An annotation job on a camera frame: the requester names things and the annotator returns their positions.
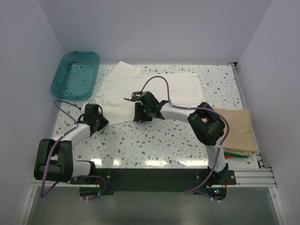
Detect aluminium frame rail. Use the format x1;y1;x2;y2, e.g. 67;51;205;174
29;152;278;188

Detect white printed t shirt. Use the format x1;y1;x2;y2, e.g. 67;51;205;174
94;61;204;126

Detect teal plastic basket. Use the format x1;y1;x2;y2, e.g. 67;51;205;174
51;51;100;101

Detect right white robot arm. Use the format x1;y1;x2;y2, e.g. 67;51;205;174
129;91;229;188

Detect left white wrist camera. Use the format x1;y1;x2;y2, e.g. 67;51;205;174
81;102;87;112

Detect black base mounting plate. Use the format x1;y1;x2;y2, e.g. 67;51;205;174
70;167;236;200

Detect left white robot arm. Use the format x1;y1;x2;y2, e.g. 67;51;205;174
34;104;109;184

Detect green folded t shirt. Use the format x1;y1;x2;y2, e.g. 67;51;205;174
224;151;249;159

